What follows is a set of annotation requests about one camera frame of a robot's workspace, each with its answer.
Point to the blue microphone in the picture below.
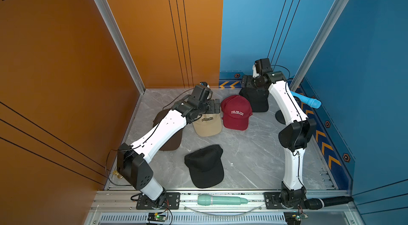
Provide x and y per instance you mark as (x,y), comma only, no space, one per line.
(311,102)

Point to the black cap back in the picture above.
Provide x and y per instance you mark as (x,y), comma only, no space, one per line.
(258,98)

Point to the black cap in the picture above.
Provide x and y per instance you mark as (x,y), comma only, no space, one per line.
(258,98)
(205,166)

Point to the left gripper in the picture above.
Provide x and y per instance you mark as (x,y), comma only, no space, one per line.
(212,110)

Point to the maroon cap front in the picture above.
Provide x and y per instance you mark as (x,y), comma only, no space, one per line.
(236,112)

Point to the beige cap back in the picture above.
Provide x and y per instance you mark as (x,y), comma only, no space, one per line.
(208,125)

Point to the brown cap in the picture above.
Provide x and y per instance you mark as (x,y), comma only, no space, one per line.
(175,141)

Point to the aluminium front rail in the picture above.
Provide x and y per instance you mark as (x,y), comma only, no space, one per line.
(119,208)

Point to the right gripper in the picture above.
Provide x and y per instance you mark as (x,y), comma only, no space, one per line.
(249,83)

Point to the left green circuit board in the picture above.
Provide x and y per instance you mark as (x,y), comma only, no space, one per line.
(156,218)

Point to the black cap front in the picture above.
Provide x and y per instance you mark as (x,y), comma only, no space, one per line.
(205,166)

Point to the mint green microphone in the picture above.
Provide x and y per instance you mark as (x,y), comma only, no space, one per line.
(207,200)

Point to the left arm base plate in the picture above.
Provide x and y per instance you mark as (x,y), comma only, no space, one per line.
(167,200)

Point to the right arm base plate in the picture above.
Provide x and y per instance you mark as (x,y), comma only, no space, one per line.
(273,201)

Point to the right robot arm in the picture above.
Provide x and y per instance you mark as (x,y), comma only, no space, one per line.
(296,135)

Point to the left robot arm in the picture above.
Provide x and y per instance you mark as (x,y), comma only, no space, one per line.
(133,160)

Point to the right circuit board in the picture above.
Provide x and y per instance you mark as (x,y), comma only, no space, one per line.
(295,218)

